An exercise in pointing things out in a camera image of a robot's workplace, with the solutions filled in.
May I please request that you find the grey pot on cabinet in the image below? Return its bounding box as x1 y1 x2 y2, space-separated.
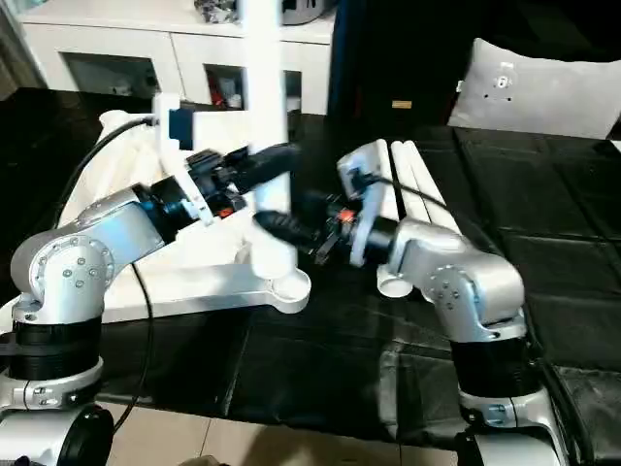
278 0 336 25

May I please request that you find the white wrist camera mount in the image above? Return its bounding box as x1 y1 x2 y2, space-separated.
336 139 395 267
150 94 215 228

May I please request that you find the white glass-door cabinet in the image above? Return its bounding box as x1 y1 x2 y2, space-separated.
18 9 336 116

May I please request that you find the white plastic table leg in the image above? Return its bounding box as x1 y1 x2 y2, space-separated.
402 139 460 229
245 0 300 281
390 139 438 224
371 138 414 299

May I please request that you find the grey pillow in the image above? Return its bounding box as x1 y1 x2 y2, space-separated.
446 37 621 140

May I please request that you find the black table mat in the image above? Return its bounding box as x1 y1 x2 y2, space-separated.
0 86 621 443

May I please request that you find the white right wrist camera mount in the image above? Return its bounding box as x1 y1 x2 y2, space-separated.
336 139 395 267

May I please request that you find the white plastic table top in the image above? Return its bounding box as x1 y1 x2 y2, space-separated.
55 109 311 324

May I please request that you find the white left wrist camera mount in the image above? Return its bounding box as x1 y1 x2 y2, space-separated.
150 94 215 228

